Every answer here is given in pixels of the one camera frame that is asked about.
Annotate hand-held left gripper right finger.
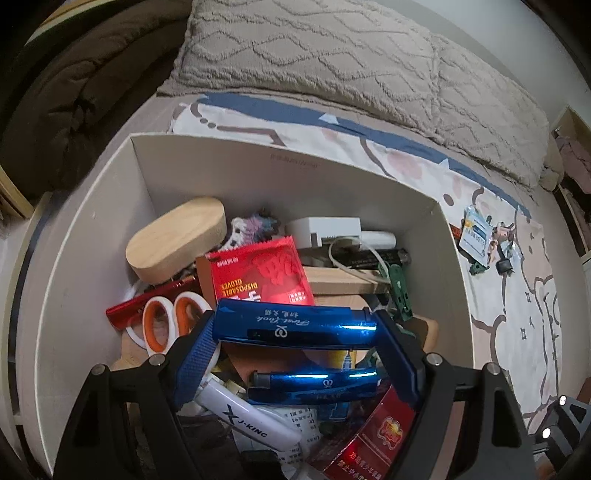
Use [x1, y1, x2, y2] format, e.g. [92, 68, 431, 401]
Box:
[372, 308, 536, 480]

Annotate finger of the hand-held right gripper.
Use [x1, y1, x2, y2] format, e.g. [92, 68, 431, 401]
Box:
[531, 394, 591, 462]

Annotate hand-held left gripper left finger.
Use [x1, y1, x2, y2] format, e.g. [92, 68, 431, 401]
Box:
[55, 309, 222, 480]

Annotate green clothespin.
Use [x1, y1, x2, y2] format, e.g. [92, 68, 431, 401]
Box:
[378, 261, 414, 324]

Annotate white lighter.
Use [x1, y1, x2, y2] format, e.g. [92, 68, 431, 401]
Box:
[194, 374, 301, 455]

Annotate red lighter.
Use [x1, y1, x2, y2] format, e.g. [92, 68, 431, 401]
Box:
[105, 276, 200, 329]

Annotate large blue lighter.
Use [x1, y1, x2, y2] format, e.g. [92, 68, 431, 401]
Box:
[212, 298, 379, 347]

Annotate blue white medicine sachet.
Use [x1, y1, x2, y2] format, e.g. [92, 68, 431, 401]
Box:
[459, 204, 491, 259]

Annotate white cardboard box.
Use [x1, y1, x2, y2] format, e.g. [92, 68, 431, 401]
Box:
[21, 133, 476, 480]

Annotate small wooden block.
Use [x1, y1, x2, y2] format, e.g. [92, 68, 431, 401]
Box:
[406, 316, 439, 354]

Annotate blue picture card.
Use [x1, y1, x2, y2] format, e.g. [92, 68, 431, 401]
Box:
[318, 348, 393, 421]

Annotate orange white scissors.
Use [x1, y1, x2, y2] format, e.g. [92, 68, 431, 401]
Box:
[141, 291, 215, 356]

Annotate slim blue lighter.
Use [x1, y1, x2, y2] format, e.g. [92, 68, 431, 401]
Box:
[247, 367, 389, 407]

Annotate red cigarette pack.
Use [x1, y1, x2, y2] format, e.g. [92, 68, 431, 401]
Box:
[307, 388, 419, 480]

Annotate wooden board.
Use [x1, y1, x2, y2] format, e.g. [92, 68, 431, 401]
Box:
[302, 265, 393, 296]

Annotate black rectangular bar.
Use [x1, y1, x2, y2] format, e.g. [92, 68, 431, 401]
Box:
[323, 247, 411, 268]

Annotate printed bed sheet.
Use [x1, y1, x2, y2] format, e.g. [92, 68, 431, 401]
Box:
[168, 92, 591, 462]

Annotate red foil packet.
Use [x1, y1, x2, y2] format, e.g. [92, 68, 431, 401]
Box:
[204, 235, 315, 308]

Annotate white cylindrical device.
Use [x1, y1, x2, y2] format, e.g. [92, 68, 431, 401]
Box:
[358, 231, 398, 252]

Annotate printed white paper sheet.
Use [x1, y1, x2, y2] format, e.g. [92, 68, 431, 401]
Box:
[277, 406, 324, 480]

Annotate oval wooden box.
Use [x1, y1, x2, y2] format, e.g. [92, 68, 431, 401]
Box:
[126, 197, 228, 284]

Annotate white power adapter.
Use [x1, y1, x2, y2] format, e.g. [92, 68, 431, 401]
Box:
[284, 216, 362, 250]

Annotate purple white knitted item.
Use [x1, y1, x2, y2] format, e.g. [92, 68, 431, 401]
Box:
[226, 210, 282, 252]

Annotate small pink doll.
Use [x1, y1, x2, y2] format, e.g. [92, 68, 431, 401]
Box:
[485, 222, 518, 259]

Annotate beige textured pillow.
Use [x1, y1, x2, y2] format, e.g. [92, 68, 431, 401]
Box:
[431, 34, 552, 188]
[157, 0, 458, 116]

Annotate pink clothing pile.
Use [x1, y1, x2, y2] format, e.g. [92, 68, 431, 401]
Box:
[554, 134, 591, 195]

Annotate brown quilt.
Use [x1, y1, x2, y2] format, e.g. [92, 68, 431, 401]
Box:
[0, 9, 192, 199]

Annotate white ring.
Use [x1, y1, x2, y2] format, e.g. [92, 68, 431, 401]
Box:
[124, 281, 155, 347]

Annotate white cable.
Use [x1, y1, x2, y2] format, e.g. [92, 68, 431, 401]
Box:
[328, 236, 393, 282]

